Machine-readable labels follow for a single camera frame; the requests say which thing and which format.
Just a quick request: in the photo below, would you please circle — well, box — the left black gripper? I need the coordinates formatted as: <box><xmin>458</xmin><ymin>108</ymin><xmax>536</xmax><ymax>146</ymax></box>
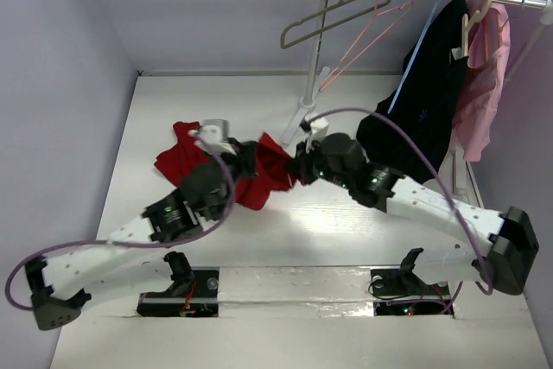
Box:
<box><xmin>204</xmin><ymin>138</ymin><xmax>257</xmax><ymax>221</ymax></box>

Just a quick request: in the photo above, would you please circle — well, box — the red t shirt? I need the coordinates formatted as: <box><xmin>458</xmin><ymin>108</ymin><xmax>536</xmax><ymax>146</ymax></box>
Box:
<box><xmin>154</xmin><ymin>121</ymin><xmax>296</xmax><ymax>210</ymax></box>

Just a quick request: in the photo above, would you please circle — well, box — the blue wire hanger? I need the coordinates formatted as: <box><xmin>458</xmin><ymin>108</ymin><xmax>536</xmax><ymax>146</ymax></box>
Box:
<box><xmin>386</xmin><ymin>0</ymin><xmax>442</xmax><ymax>115</ymax></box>

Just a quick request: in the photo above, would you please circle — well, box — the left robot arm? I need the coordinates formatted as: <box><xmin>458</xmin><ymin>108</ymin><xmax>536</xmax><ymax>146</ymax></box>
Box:
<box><xmin>24</xmin><ymin>138</ymin><xmax>257</xmax><ymax>331</ymax></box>

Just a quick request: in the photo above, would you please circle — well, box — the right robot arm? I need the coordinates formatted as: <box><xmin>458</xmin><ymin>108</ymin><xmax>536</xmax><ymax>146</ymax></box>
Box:
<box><xmin>286</xmin><ymin>133</ymin><xmax>539</xmax><ymax>296</ymax></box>

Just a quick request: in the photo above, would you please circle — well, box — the black t shirt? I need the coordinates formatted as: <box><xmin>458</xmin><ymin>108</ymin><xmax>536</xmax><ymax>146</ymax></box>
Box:
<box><xmin>356</xmin><ymin>0</ymin><xmax>468</xmax><ymax>183</ymax></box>

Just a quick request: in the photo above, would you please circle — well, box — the wooden hanger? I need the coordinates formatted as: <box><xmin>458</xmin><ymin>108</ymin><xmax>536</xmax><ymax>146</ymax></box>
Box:
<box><xmin>460</xmin><ymin>0</ymin><xmax>493</xmax><ymax>58</ymax></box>

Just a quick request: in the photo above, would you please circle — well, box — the pink shirt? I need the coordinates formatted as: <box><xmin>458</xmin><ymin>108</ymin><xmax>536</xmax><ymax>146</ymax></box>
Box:
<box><xmin>450</xmin><ymin>0</ymin><xmax>511</xmax><ymax>162</ymax></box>

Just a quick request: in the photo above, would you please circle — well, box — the white clothes rack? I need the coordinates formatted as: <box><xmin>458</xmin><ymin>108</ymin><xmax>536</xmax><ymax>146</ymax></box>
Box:
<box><xmin>279</xmin><ymin>0</ymin><xmax>553</xmax><ymax>197</ymax></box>

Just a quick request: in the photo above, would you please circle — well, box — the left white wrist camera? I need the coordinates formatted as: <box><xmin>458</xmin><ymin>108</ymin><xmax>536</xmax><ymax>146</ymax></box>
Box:
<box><xmin>188</xmin><ymin>118</ymin><xmax>236</xmax><ymax>155</ymax></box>

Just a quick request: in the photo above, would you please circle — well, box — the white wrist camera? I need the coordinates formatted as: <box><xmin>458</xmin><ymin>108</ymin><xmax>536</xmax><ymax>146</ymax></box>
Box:
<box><xmin>188</xmin><ymin>118</ymin><xmax>236</xmax><ymax>155</ymax></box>
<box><xmin>299</xmin><ymin>115</ymin><xmax>329</xmax><ymax>140</ymax></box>

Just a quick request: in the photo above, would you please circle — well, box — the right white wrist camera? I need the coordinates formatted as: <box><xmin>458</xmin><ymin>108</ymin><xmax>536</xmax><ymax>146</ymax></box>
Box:
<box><xmin>299</xmin><ymin>115</ymin><xmax>329</xmax><ymax>140</ymax></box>

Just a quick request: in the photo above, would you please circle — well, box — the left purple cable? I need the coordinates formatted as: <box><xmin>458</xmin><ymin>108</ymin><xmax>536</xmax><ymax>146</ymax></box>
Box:
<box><xmin>4</xmin><ymin>133</ymin><xmax>238</xmax><ymax>312</ymax></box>

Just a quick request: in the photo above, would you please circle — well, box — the purple cable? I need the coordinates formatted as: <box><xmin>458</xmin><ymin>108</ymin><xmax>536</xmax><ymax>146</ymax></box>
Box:
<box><xmin>4</xmin><ymin>133</ymin><xmax>238</xmax><ymax>312</ymax></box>
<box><xmin>302</xmin><ymin>108</ymin><xmax>494</xmax><ymax>315</ymax></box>

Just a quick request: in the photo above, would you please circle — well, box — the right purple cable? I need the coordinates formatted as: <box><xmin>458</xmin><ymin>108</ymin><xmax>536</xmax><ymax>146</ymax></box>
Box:
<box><xmin>302</xmin><ymin>108</ymin><xmax>494</xmax><ymax>315</ymax></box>

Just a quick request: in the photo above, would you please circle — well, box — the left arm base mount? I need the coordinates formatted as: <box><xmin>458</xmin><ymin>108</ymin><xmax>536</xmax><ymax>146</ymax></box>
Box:
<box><xmin>137</xmin><ymin>268</ymin><xmax>219</xmax><ymax>318</ymax></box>

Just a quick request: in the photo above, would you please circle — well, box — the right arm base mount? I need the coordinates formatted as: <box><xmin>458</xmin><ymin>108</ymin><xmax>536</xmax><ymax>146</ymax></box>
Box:
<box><xmin>367</xmin><ymin>248</ymin><xmax>454</xmax><ymax>317</ymax></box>

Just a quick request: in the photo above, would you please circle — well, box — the pink wire hanger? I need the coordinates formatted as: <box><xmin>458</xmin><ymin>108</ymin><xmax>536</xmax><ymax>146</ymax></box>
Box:
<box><xmin>320</xmin><ymin>0</ymin><xmax>415</xmax><ymax>93</ymax></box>

